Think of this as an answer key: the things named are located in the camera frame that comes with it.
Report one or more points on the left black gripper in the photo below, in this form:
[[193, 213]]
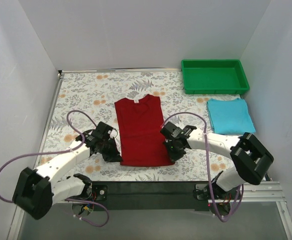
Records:
[[109, 152]]

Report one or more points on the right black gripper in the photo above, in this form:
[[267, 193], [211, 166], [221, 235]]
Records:
[[173, 151]]

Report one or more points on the red t-shirt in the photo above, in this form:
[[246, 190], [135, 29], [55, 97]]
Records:
[[139, 124]]

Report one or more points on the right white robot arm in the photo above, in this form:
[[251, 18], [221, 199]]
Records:
[[250, 157]]

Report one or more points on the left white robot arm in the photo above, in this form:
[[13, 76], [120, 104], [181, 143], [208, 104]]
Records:
[[65, 186]]

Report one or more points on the folded turquoise t-shirt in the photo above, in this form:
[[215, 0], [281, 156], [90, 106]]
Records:
[[230, 117]]

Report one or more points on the green plastic tray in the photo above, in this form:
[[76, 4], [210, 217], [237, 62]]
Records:
[[214, 76]]

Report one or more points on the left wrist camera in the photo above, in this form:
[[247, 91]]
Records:
[[86, 135]]

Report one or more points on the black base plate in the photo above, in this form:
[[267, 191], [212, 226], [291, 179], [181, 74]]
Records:
[[147, 195]]

